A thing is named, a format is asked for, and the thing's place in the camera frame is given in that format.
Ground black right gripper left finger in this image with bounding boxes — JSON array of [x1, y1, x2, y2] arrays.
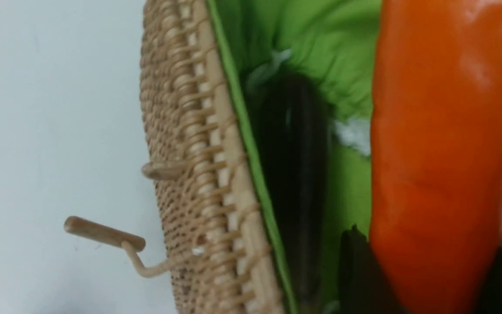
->
[[338, 225, 404, 314]]

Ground orange carrot green leaves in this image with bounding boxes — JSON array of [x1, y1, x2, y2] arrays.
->
[[369, 0, 502, 314]]

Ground purple eggplant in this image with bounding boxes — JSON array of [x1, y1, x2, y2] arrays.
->
[[255, 73, 329, 314]]

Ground woven wicker basket green lining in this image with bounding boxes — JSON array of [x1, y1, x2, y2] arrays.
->
[[64, 0, 502, 314]]

